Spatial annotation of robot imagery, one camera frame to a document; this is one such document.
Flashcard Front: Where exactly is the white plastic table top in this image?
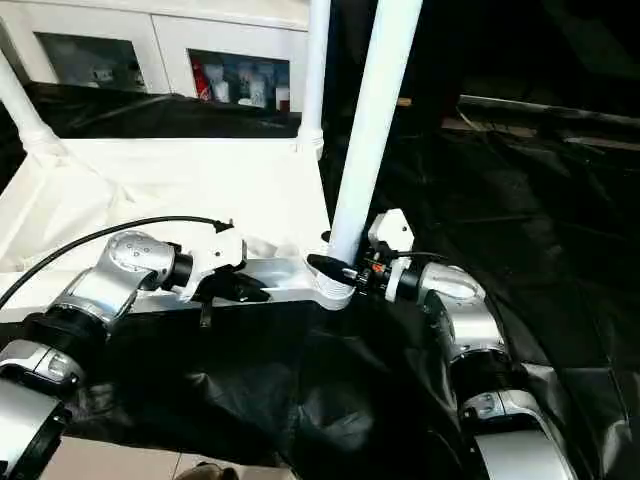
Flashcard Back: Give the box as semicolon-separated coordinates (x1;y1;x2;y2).
0;135;354;324

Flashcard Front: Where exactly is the white plastic table leg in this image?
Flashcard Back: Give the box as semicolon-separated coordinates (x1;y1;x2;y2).
0;49;66;154
298;0;332;151
327;0;425;264

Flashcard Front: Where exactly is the black work mat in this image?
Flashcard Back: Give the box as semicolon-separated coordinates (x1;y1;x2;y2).
0;79;640;480

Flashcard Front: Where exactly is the black robot foot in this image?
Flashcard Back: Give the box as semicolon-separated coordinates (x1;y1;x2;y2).
179;462;237;480

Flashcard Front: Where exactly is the white glass-door cabinet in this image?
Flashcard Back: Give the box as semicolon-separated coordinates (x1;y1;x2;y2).
0;0;312;115

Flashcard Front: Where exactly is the black piano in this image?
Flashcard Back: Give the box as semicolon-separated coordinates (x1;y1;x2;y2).
324;0;640;131

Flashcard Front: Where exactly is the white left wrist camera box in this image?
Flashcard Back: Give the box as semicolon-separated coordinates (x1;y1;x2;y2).
178;224;247;302

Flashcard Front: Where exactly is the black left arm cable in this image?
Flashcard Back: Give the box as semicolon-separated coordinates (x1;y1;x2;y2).
0;215;236;307

